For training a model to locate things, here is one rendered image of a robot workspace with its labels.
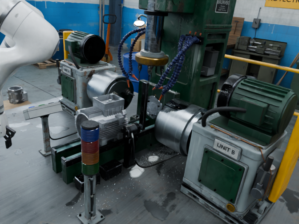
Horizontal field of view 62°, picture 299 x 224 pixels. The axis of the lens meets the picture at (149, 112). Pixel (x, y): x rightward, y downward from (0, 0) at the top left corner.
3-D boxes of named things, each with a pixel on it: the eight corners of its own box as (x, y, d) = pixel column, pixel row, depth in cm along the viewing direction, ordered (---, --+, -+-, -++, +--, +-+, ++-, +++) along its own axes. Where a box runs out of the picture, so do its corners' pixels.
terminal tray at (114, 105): (111, 105, 134) (111, 92, 131) (124, 112, 127) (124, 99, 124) (92, 110, 126) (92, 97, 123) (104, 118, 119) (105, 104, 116)
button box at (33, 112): (58, 112, 136) (54, 102, 136) (63, 110, 131) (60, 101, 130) (25, 120, 124) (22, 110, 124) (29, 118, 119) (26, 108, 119)
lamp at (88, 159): (92, 153, 92) (92, 142, 90) (102, 160, 88) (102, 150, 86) (78, 158, 88) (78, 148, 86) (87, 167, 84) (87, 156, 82)
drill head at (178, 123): (170, 128, 150) (175, 89, 139) (232, 160, 124) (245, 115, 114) (139, 141, 133) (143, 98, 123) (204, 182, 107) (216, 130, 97)
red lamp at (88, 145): (92, 142, 90) (92, 131, 88) (102, 150, 86) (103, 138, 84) (78, 148, 86) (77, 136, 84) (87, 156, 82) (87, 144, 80)
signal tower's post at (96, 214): (94, 206, 104) (93, 116, 87) (105, 218, 99) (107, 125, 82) (76, 216, 99) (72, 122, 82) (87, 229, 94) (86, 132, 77)
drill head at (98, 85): (104, 94, 191) (105, 62, 181) (137, 111, 168) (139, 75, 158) (75, 101, 174) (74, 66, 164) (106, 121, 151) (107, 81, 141)
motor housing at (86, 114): (106, 127, 143) (107, 96, 135) (127, 141, 131) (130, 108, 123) (74, 138, 129) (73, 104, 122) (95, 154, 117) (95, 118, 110)
